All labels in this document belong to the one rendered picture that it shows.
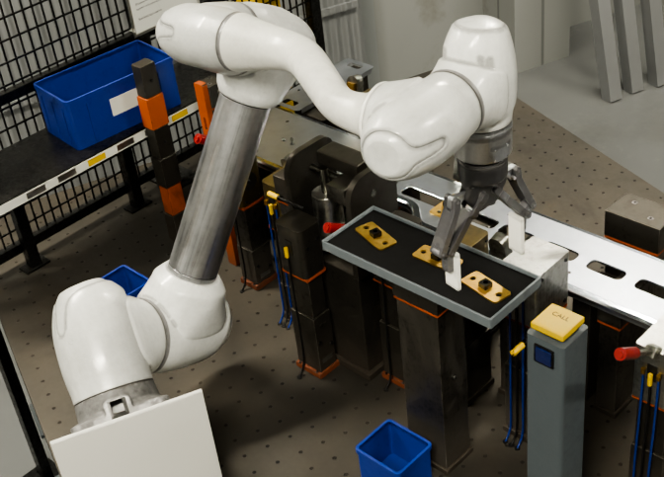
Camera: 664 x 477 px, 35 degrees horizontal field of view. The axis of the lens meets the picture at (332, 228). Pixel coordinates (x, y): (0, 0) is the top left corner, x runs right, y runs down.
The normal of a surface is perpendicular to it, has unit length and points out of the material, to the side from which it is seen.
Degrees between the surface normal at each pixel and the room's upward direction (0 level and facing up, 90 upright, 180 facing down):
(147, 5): 90
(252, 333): 0
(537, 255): 0
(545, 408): 90
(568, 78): 0
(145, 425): 90
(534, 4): 90
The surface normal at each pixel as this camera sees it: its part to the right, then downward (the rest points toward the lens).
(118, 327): 0.57, -0.39
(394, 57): 0.44, 0.47
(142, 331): 0.75, -0.39
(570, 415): 0.72, 0.33
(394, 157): -0.54, 0.53
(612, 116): -0.11, -0.82
